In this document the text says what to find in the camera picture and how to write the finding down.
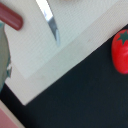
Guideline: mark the teal padded gripper finger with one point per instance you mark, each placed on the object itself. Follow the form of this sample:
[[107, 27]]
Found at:
[[5, 58]]

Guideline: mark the red toy tomato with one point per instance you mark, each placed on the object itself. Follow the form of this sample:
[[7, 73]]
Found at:
[[119, 51]]

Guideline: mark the beige woven placemat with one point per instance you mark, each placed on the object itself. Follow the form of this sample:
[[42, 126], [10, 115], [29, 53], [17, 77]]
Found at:
[[38, 60]]

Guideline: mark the brown toy sausage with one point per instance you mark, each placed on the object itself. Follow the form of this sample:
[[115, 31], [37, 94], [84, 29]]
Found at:
[[10, 17]]

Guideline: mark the knife with wooden handle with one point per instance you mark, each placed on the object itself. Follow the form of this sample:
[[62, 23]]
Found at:
[[49, 17]]

